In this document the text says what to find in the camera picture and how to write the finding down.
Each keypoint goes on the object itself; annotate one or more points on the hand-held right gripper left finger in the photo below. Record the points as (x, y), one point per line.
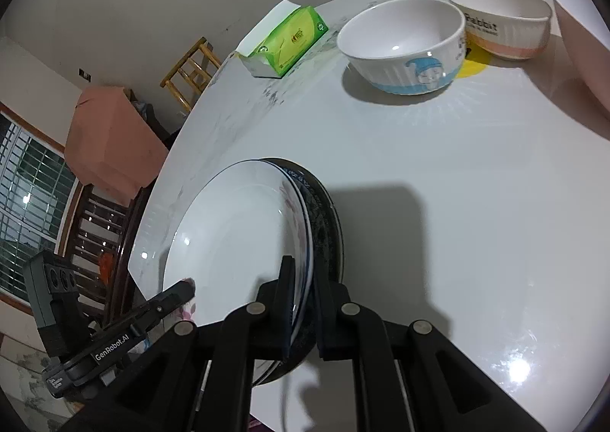
(285, 313)

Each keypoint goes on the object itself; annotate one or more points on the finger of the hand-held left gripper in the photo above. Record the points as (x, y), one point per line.
(171, 301)

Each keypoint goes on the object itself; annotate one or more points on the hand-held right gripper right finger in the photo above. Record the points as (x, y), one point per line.
(325, 317)

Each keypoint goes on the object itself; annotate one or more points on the dark plate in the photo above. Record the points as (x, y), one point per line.
(331, 232)

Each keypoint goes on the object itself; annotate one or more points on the white plate with red roses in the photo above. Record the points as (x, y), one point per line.
(228, 232)

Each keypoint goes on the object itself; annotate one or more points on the white bowl with blue cartoon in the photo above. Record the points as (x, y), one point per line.
(400, 36)

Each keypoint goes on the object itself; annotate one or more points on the white bowl with orange band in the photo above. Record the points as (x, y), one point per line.
(505, 27)

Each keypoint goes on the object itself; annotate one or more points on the pink bowl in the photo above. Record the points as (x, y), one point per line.
(584, 36)

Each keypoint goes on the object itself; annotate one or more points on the floral clothing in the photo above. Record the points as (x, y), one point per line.
(183, 313)

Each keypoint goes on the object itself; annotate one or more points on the dark wooden chair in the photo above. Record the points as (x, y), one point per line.
(100, 232)

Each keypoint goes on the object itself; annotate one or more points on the barred window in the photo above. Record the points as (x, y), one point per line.
(33, 193)

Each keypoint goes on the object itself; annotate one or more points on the yellow bamboo chair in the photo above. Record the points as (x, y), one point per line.
(190, 74)

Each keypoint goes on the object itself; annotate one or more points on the green tissue pack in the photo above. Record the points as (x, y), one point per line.
(286, 39)

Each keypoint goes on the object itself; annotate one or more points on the wall switch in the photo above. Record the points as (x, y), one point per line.
(85, 75)

